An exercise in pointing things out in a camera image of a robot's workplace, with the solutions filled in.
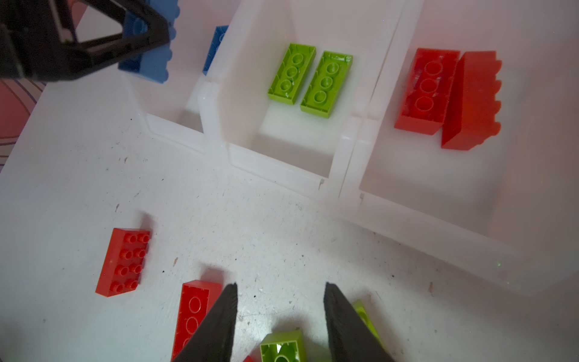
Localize left white bin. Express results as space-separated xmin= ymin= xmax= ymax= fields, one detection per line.
xmin=128 ymin=1 xmax=240 ymax=153

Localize white bin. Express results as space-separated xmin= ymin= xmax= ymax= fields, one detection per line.
xmin=339 ymin=1 xmax=578 ymax=295
xmin=199 ymin=1 xmax=423 ymax=202
xmin=128 ymin=1 xmax=240 ymax=153

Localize right white bin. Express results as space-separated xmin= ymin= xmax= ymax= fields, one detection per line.
xmin=339 ymin=1 xmax=578 ymax=295

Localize green lego pile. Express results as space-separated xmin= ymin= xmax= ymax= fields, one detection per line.
xmin=259 ymin=330 xmax=307 ymax=362
xmin=300 ymin=51 xmax=354 ymax=119

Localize green lego top pile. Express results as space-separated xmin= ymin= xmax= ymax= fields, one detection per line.
xmin=300 ymin=51 xmax=354 ymax=119

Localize middle white bin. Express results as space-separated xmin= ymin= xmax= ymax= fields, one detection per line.
xmin=199 ymin=1 xmax=423 ymax=202

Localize blue lego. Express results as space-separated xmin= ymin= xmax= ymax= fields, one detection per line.
xmin=202 ymin=25 xmax=229 ymax=75
xmin=118 ymin=0 xmax=180 ymax=84

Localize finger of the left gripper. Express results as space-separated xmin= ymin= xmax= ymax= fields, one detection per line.
xmin=1 ymin=1 xmax=170 ymax=82

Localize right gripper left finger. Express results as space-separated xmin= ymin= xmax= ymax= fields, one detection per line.
xmin=174 ymin=283 xmax=238 ymax=361

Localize green lego long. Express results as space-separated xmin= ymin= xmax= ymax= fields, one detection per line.
xmin=353 ymin=300 xmax=387 ymax=351

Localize green lego small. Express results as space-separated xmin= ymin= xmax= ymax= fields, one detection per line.
xmin=268 ymin=43 xmax=317 ymax=105

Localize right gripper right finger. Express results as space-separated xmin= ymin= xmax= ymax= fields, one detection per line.
xmin=324 ymin=282 xmax=394 ymax=362

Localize red lego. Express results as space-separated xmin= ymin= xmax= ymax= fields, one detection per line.
xmin=394 ymin=48 xmax=461 ymax=135
xmin=441 ymin=51 xmax=502 ymax=151
xmin=95 ymin=228 xmax=151 ymax=297
xmin=171 ymin=280 xmax=223 ymax=360

